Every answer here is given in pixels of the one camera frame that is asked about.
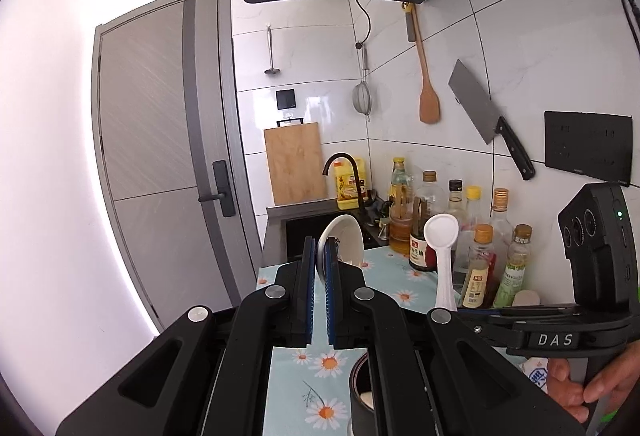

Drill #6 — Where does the black cable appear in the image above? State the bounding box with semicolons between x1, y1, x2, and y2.
354;0;372;49

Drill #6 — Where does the wooden cutting board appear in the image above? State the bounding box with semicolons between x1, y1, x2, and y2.
263;122;328;207

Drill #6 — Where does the gold cap clear bottle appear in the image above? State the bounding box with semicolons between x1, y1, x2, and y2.
489;188;515;247

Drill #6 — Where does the wooden spatula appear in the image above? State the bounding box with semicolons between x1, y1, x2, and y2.
402;2;442;125

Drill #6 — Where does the grey door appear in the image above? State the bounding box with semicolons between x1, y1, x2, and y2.
92;0;263;332

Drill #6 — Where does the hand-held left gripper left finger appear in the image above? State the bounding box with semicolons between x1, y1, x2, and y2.
55;236;318;436

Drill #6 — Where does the black sink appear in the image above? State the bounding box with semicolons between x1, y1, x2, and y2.
285;208;381;262

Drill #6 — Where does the black wall socket panel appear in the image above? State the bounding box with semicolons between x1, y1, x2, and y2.
544;111;634;187

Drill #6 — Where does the dark soy sauce bottle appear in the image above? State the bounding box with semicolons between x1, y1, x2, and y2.
409;171;446;273

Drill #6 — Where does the black door handle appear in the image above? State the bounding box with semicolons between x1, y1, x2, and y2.
198;160;236;218

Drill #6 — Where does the daisy print tablecloth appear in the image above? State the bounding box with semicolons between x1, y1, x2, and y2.
256;246;461;436

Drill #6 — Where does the yellow label small bottle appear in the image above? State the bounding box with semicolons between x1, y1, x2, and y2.
461;260;490;309

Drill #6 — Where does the cooking oil bottle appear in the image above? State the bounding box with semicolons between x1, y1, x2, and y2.
389;157;416;254

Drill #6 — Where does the black utensil holder cup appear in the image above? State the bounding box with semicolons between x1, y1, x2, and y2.
348;351;373;436

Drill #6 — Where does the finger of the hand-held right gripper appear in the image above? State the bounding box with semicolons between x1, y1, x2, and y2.
470;317;531;357
456;302;577;318

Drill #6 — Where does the gold cap red bottle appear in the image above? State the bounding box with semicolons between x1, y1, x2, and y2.
470;224;499;297

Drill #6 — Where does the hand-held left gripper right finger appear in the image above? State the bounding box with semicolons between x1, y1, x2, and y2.
324;236;586;436

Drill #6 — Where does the metal ladle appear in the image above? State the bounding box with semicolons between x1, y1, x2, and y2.
264;23;281;77

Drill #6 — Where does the black cap glass bottle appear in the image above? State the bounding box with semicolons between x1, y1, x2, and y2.
446;179;468;237

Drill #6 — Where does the metal mesh strainer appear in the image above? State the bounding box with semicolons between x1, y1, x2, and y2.
353;43;372;122

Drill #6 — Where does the yellow dish soap bottle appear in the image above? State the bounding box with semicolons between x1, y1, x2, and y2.
334;157;367;210

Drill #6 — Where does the blue and white salt bag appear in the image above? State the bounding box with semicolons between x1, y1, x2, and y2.
519;358;553;399

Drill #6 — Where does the person's right hand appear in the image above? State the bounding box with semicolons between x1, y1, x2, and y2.
547;341;640;422

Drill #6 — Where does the black faucet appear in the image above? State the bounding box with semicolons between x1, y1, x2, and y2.
322;152;367;217

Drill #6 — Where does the yellow cap bottle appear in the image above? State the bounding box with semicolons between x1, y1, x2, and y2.
465;186;483;237

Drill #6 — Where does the steel cleaver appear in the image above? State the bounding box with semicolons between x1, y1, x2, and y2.
448;59;537;182

